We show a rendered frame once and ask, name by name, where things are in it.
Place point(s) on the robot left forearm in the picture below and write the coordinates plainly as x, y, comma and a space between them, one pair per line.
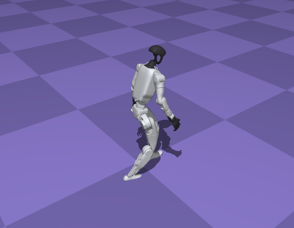
135, 99

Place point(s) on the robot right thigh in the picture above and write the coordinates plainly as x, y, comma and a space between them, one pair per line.
150, 128

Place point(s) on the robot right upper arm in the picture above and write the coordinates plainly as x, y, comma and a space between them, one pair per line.
159, 80

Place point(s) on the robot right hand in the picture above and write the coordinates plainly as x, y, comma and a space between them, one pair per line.
175, 122

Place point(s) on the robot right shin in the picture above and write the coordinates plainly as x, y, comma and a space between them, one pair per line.
141, 161

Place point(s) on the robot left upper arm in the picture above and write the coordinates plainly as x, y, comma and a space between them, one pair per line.
135, 75

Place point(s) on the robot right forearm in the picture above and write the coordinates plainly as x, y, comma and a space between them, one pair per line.
166, 109

